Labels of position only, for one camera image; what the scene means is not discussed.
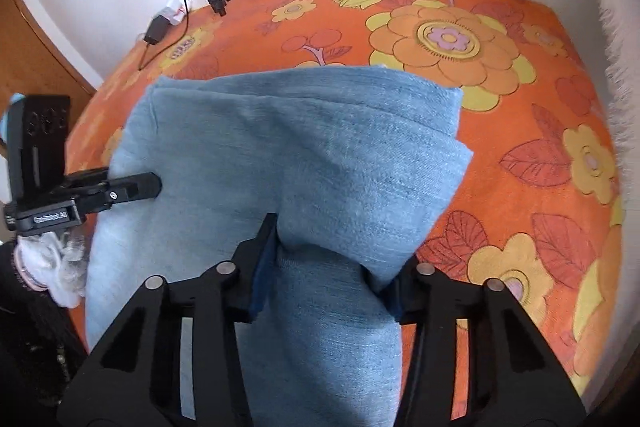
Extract person's left forearm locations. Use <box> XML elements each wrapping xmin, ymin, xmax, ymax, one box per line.
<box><xmin>0</xmin><ymin>239</ymin><xmax>93</xmax><ymax>427</ymax></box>

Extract orange floral tablecloth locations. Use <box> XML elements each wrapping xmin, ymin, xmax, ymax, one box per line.
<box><xmin>65</xmin><ymin>0</ymin><xmax>626</xmax><ymax>408</ymax></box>

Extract black power adapter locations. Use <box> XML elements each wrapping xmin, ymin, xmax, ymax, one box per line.
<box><xmin>144</xmin><ymin>16</ymin><xmax>171</xmax><ymax>45</ymax></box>

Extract person's left hand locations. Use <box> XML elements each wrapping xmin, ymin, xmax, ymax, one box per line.
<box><xmin>15</xmin><ymin>232</ymin><xmax>91</xmax><ymax>308</ymax></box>

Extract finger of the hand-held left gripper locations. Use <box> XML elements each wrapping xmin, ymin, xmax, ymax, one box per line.
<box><xmin>109</xmin><ymin>172</ymin><xmax>162</xmax><ymax>204</ymax></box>

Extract light blue denim pants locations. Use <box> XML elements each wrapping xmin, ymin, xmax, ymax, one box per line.
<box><xmin>85</xmin><ymin>66</ymin><xmax>475</xmax><ymax>427</ymax></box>

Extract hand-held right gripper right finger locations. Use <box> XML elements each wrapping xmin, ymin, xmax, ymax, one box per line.
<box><xmin>370</xmin><ymin>254</ymin><xmax>588</xmax><ymax>427</ymax></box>

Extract green striped white throw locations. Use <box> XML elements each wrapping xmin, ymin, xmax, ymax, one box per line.
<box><xmin>592</xmin><ymin>0</ymin><xmax>632</xmax><ymax>168</ymax></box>

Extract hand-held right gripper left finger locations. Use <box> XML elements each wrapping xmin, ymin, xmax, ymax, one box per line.
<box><xmin>55</xmin><ymin>213</ymin><xmax>278</xmax><ymax>427</ymax></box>

